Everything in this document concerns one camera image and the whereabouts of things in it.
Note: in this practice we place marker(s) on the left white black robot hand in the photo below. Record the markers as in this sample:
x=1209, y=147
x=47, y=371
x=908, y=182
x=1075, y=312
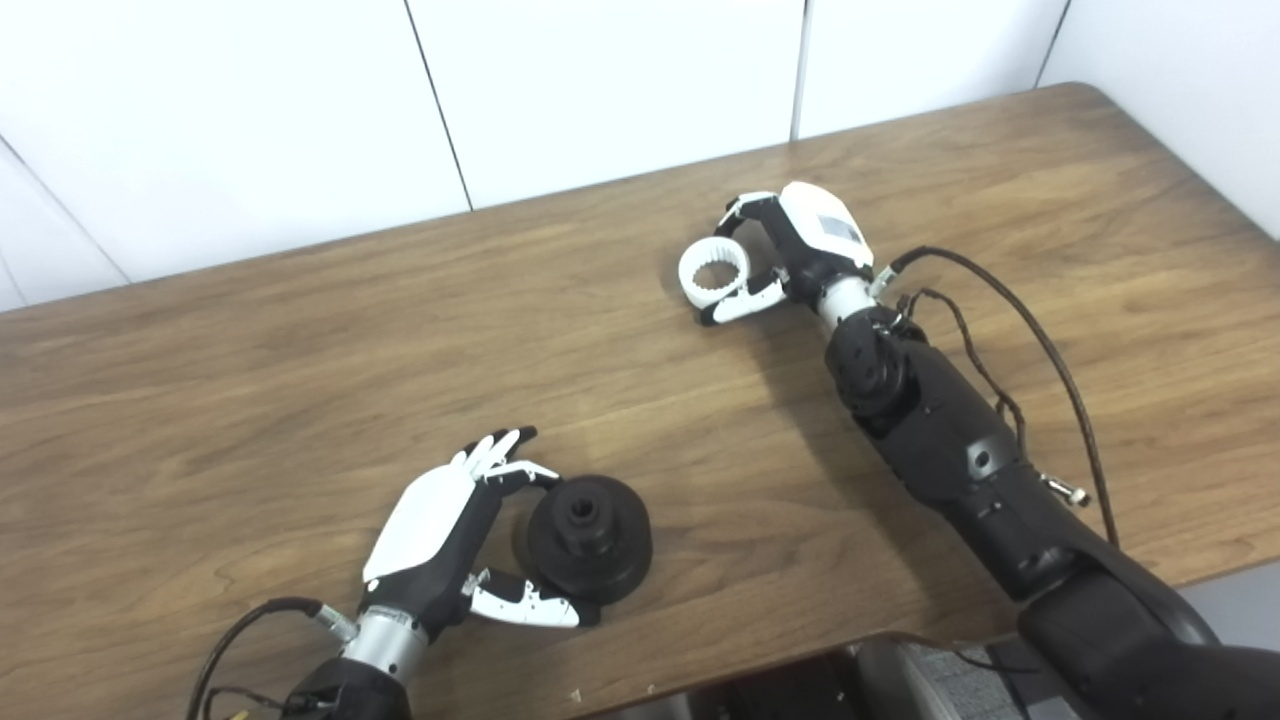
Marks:
x=430, y=540

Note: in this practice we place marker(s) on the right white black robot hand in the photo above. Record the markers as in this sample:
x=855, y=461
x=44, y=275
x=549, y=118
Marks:
x=815, y=240

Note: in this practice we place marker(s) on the round black plastic part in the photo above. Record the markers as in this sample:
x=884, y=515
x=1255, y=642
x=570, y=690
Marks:
x=590, y=545

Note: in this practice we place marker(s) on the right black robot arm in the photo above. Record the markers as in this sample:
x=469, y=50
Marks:
x=960, y=450

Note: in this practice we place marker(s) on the dark robot torso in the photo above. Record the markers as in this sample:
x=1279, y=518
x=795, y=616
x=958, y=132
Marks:
x=800, y=685

